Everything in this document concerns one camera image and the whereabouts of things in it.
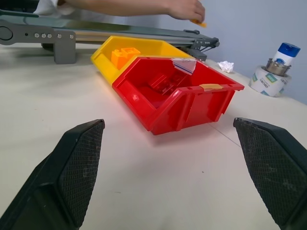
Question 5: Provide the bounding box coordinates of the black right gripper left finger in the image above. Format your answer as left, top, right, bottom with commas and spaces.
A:
0, 119, 106, 230

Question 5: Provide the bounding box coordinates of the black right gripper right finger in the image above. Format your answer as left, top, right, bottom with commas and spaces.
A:
233, 117, 307, 230

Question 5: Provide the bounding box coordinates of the small orange toy block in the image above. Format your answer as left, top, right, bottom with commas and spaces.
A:
191, 19, 208, 29

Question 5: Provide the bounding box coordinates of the grey conveyor belt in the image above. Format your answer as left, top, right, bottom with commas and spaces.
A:
0, 9, 220, 65

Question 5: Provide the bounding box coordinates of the person's bare hand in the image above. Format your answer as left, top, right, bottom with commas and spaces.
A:
167, 0, 206, 25

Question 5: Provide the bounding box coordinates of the white tape roll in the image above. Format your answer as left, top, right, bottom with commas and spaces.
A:
248, 65, 292, 98

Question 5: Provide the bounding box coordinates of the small round metal tin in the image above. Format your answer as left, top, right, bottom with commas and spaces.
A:
265, 58, 292, 75

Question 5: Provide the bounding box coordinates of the crumpled white paper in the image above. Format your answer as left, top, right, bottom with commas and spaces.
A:
217, 60, 235, 73

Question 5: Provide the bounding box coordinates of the white bottle with blue cap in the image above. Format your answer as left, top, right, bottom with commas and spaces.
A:
272, 42, 301, 66

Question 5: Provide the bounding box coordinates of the red plastic storage bin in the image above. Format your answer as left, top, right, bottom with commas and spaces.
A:
112, 55, 245, 136

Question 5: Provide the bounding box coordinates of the yellow plastic storage bin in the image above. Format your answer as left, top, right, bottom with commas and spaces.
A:
90, 35, 193, 86

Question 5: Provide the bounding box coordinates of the orange toy building block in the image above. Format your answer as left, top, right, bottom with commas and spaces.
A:
111, 47, 141, 70

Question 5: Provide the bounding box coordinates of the red toy building block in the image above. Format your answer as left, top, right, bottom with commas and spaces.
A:
146, 71, 188, 95

